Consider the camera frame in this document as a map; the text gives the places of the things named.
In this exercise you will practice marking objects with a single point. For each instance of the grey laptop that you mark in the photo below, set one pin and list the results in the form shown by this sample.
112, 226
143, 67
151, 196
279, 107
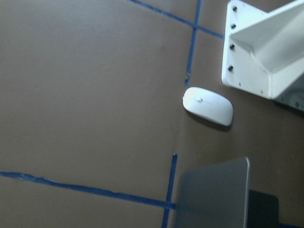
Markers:
214, 197

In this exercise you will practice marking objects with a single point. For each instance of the white computer mouse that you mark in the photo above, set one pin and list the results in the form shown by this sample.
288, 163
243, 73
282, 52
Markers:
208, 105

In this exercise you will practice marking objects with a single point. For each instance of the white pillar mount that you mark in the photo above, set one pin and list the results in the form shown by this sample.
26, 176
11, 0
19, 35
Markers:
263, 52

